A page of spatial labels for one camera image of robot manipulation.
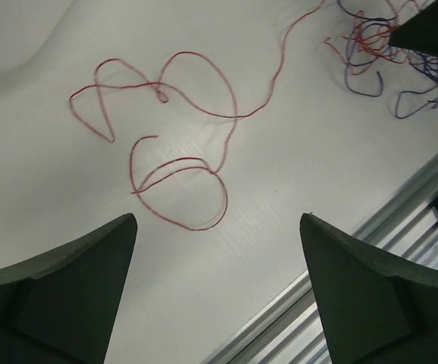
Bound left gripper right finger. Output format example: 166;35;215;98
300;214;438;363

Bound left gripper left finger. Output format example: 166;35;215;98
0;213;137;363

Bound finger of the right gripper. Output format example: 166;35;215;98
389;0;438;57

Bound red purple white wires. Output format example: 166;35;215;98
324;0;438;121

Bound aluminium mounting rail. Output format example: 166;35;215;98
208;155;438;363

